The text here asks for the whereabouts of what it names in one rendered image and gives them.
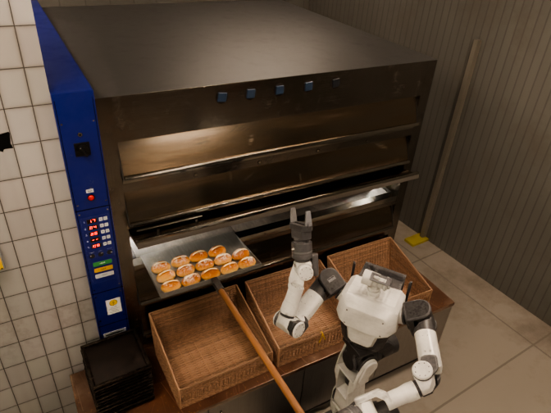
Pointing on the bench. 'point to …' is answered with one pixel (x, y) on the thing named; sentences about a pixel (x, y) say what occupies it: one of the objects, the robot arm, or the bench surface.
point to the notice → (113, 306)
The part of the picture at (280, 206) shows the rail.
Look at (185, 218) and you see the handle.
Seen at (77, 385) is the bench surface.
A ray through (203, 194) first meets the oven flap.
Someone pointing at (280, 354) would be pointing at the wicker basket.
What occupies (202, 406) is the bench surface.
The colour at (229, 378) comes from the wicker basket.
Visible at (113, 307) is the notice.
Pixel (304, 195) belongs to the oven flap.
